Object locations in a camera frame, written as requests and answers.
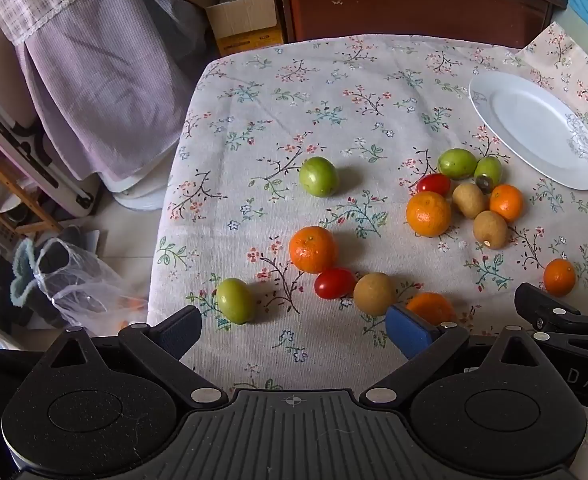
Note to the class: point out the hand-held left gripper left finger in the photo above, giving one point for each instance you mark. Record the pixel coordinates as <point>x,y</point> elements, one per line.
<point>180,332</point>

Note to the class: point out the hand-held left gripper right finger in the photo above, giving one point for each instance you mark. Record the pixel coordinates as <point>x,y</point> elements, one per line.
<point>408,331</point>

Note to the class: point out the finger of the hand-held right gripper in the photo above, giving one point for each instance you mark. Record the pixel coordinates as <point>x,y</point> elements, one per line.
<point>536,302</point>

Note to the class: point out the small mandarin orange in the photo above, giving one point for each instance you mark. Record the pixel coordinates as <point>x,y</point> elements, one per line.
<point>559,277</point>
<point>506,202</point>

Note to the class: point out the red cherry tomato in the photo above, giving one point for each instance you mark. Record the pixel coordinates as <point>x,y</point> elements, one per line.
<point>335,283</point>
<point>433,185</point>

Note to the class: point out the white plate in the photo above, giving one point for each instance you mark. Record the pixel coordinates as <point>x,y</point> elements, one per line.
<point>533,125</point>

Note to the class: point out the clear plastic bag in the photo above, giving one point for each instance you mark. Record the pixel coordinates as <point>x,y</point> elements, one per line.
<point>84,285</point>

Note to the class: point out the white plastic basin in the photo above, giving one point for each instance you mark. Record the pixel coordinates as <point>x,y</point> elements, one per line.
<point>139,200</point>

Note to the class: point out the wooden rack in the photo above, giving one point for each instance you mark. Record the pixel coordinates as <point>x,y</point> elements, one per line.
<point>24,195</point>

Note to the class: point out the floral tablecloth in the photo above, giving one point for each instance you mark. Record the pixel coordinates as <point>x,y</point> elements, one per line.
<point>254,110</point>

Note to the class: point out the pale green bedsheet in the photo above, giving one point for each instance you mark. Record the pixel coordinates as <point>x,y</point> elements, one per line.
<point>573,22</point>

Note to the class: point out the open cardboard box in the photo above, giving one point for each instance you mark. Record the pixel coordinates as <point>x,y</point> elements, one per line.
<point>244,20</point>

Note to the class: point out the wooden headboard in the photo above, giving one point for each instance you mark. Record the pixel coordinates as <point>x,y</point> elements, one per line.
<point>413,5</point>

